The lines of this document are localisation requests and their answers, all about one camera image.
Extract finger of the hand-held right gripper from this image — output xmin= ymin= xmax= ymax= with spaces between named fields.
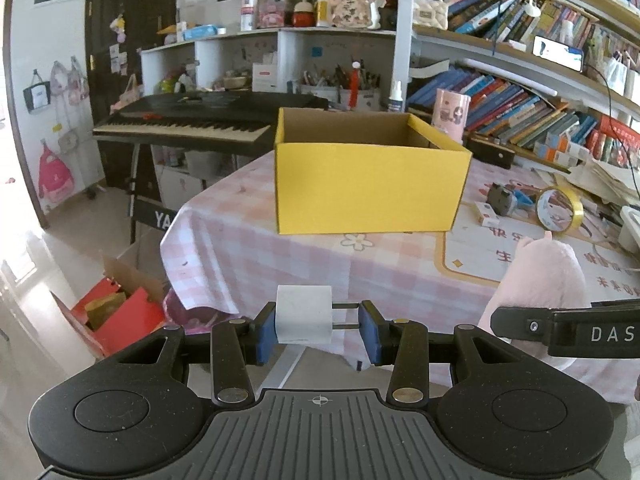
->
xmin=490 ymin=305 xmax=557 ymax=347

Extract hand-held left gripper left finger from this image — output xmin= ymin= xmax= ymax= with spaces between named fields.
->
xmin=107 ymin=301 xmax=277 ymax=407

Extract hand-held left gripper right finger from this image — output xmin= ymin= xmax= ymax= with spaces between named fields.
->
xmin=359 ymin=300 xmax=538 ymax=405

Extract white charger plug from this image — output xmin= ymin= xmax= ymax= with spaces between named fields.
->
xmin=276 ymin=285 xmax=361 ymax=346

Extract blue plastic item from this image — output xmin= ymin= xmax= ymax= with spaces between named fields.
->
xmin=512 ymin=187 xmax=540 ymax=211

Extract yellow cardboard box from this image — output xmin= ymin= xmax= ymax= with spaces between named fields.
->
xmin=273 ymin=107 xmax=473 ymax=235

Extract pink checked tablecloth desktop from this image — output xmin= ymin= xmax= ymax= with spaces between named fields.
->
xmin=160 ymin=147 xmax=640 ymax=406

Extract pink plush toy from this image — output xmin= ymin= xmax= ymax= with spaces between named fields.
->
xmin=477 ymin=231 xmax=640 ymax=405

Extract purple cloth bag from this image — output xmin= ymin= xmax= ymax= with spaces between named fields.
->
xmin=162 ymin=287 xmax=223 ymax=337

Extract white plastic container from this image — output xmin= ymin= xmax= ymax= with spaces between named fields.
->
xmin=620 ymin=205 xmax=640 ymax=254

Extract small white box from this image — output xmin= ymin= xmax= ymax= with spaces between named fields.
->
xmin=474 ymin=202 xmax=501 ymax=227

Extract yellow tape roll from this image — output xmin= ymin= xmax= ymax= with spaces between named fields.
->
xmin=535 ymin=186 xmax=584 ymax=234

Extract grey toy car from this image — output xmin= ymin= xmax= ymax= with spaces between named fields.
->
xmin=486 ymin=182 xmax=519 ymax=217

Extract red cardboard box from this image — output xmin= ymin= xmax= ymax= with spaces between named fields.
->
xmin=52 ymin=254 xmax=169 ymax=361

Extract pile of papers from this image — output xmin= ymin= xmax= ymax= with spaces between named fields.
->
xmin=567 ymin=156 xmax=640 ymax=212

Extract black keyboard stand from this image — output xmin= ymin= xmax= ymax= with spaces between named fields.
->
xmin=127 ymin=142 xmax=177 ymax=247

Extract black wooden box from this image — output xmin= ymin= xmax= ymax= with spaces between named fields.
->
xmin=469 ymin=135 xmax=515 ymax=170

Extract red books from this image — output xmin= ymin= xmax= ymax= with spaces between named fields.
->
xmin=597 ymin=114 xmax=640 ymax=167

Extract row of colourful books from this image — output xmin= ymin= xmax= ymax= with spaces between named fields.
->
xmin=447 ymin=0 xmax=601 ymax=57
xmin=406 ymin=67 xmax=601 ymax=162

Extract pink cartoon tumbler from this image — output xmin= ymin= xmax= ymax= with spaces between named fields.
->
xmin=434 ymin=88 xmax=472 ymax=145

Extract black electronic keyboard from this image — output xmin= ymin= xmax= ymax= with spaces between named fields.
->
xmin=92 ymin=92 xmax=330 ymax=157

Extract white spray bottle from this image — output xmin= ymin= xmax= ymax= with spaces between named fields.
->
xmin=386 ymin=81 xmax=405 ymax=114

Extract white pen holder with pens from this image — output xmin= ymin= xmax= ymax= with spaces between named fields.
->
xmin=299 ymin=64 xmax=382 ymax=109

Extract white red carton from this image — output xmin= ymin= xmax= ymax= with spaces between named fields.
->
xmin=251 ymin=62 xmax=279 ymax=92

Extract pink backpack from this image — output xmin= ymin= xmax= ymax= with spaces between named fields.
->
xmin=37 ymin=137 xmax=77 ymax=207

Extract pink tote bag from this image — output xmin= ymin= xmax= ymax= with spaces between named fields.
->
xmin=111 ymin=74 xmax=144 ymax=114

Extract white shelf unit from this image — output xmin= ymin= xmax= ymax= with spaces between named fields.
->
xmin=140 ymin=27 xmax=399 ymax=111

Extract blue wipes pack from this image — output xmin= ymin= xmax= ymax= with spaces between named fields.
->
xmin=182 ymin=25 xmax=227 ymax=41

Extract pink gift box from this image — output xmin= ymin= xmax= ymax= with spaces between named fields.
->
xmin=258 ymin=0 xmax=292 ymax=29

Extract red mushroom jar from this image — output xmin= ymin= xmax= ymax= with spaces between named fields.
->
xmin=292 ymin=0 xmax=316 ymax=28

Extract white quilted handbag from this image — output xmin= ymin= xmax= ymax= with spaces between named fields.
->
xmin=412 ymin=0 xmax=449 ymax=29

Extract black door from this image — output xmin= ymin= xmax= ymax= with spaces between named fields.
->
xmin=84 ymin=0 xmax=181 ymax=192

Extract black white tote bag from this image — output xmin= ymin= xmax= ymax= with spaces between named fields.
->
xmin=22 ymin=69 xmax=52 ymax=114

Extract floral pink ornament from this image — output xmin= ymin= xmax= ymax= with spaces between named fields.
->
xmin=331 ymin=0 xmax=384 ymax=29

